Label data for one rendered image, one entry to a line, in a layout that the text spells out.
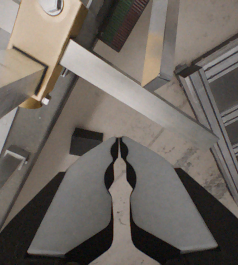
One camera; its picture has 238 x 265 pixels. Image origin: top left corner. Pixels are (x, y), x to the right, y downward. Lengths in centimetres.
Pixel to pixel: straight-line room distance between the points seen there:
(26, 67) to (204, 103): 89
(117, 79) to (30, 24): 10
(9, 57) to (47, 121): 23
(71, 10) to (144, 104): 13
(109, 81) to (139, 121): 97
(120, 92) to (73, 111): 95
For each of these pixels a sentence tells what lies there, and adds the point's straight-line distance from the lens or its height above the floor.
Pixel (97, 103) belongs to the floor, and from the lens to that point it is 111.
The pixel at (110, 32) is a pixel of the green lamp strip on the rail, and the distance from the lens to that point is 34.
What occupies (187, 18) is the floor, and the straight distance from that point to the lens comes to 112.
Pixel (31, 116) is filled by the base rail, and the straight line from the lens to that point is 42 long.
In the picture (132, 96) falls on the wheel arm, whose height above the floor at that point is 83.
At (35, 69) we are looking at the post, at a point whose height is 87.
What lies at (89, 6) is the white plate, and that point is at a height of 80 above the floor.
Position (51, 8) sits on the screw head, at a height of 85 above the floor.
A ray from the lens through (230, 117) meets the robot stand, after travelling 109.
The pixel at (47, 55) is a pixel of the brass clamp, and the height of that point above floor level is 84.
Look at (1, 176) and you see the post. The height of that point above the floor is 79.
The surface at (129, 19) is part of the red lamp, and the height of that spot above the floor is 70.
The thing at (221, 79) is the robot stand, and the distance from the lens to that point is 100.
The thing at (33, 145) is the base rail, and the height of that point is 70.
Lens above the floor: 104
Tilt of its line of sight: 61 degrees down
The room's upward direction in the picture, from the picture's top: 177 degrees clockwise
